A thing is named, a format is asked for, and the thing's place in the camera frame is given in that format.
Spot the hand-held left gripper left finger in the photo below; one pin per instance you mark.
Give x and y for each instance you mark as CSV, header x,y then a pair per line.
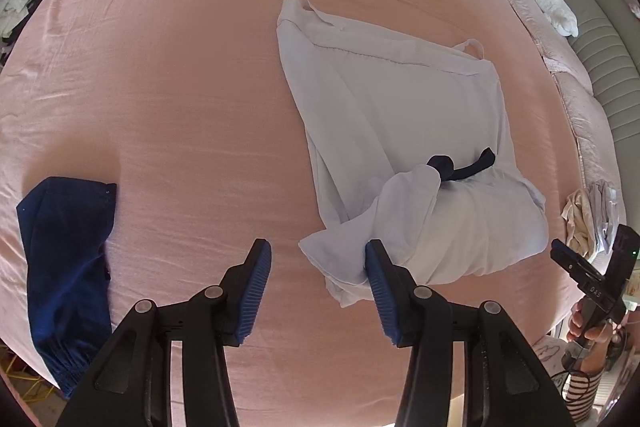
x,y
256,287

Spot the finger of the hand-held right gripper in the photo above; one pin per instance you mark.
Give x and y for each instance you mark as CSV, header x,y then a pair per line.
x,y
570,259

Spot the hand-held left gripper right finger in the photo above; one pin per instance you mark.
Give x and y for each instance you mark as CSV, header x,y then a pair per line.
x,y
382,297

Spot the white dress with navy trim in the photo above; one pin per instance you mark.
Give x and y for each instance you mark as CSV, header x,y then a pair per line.
x,y
400,117

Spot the navy pants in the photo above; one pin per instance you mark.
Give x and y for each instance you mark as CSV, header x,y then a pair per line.
x,y
65,257

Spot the person's right forearm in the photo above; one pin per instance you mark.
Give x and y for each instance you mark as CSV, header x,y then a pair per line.
x,y
582,382

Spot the person's right hand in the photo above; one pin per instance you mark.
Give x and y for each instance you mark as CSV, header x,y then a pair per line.
x,y
580,322

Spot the cream garment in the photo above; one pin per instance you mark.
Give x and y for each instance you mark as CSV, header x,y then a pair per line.
x,y
577,217

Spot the lilac garment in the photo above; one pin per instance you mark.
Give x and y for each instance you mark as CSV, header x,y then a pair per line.
x,y
605,212

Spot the pink cartoon sock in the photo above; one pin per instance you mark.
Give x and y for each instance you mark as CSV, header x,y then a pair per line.
x,y
550,349

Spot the pink bed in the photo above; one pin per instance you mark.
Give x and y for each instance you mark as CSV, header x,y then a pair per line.
x,y
175,82

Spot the grey padded headboard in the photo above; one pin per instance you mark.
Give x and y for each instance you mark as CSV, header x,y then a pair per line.
x,y
600,32

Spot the white plush toy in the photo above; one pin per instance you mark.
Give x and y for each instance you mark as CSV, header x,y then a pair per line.
x,y
555,9

